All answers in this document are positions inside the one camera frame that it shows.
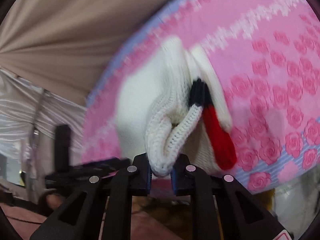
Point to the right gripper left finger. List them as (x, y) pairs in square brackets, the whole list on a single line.
[(101, 208)]

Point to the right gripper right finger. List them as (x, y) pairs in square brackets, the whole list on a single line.
[(221, 208)]

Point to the red white black knit sweater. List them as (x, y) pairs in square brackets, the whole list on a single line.
[(175, 104)]

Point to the white satin curtain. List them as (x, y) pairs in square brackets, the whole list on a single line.
[(24, 104)]

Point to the beige curtain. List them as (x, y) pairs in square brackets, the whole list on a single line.
[(63, 45)]

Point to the pink floral bed sheet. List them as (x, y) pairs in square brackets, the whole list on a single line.
[(266, 56)]

